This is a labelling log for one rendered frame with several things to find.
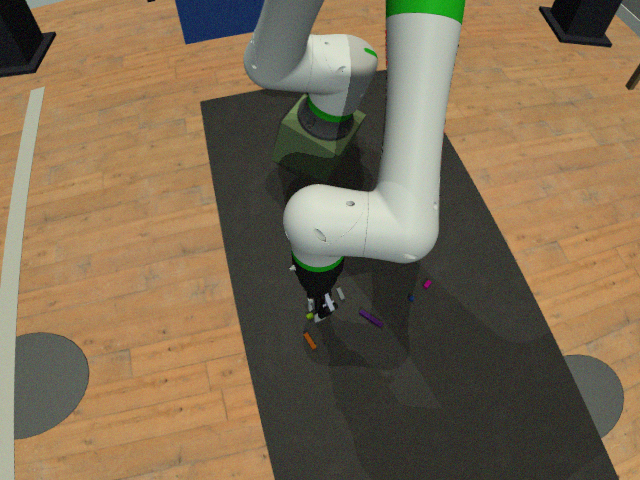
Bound orange rod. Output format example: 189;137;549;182
303;333;316;350

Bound purple rod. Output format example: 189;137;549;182
359;309;383;328

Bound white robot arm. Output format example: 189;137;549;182
243;0;465;285

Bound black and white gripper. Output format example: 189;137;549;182
298;277;338;323

